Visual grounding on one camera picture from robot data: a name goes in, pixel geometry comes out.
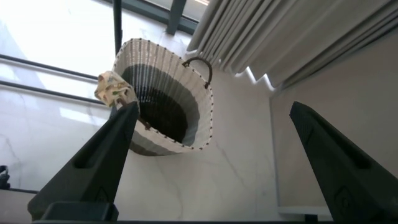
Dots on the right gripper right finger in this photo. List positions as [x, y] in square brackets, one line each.
[351, 180]

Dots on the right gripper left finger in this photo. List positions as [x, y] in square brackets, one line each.
[87, 174]

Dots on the white laundry basket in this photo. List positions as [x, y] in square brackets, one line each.
[174, 71]

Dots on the black clothes rack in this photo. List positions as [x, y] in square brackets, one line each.
[117, 28]

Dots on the cream printed garment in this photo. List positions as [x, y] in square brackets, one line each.
[113, 88]

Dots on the beige curtain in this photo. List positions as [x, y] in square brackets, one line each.
[280, 34]

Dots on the window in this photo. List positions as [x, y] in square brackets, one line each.
[175, 15]

